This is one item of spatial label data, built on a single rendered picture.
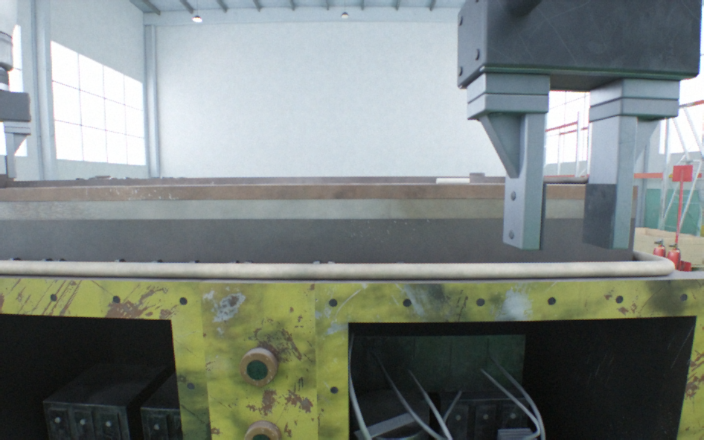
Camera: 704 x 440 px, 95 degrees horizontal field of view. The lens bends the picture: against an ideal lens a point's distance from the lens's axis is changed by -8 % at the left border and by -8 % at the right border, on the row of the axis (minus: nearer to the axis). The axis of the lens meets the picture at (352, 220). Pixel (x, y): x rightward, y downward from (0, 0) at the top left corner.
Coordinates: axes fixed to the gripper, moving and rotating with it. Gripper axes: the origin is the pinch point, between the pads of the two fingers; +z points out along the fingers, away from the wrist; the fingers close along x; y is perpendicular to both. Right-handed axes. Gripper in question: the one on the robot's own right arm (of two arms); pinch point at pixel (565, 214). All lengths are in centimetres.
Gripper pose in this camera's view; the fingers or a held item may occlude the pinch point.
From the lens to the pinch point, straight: 25.2
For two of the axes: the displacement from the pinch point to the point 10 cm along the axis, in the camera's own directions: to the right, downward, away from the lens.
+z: 0.0, 9.9, 1.1
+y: 0.1, 1.1, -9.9
